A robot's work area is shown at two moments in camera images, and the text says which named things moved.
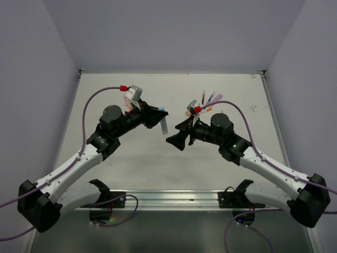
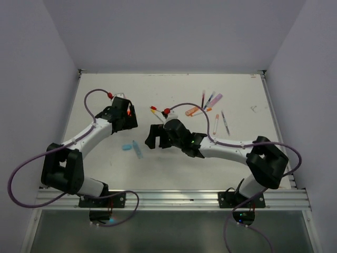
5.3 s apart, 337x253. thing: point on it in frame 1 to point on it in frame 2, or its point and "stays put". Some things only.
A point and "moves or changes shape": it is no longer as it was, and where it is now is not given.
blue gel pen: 210,98 stays put
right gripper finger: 178,139 to 166,140
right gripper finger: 186,125 to 156,130
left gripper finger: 153,116 to 132,122
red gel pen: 203,96 stays put
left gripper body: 136,117 to 125,122
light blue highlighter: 164,123 moves or changes shape
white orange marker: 207,109 stays put
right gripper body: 200,132 to 177,143
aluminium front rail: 177,200 stays put
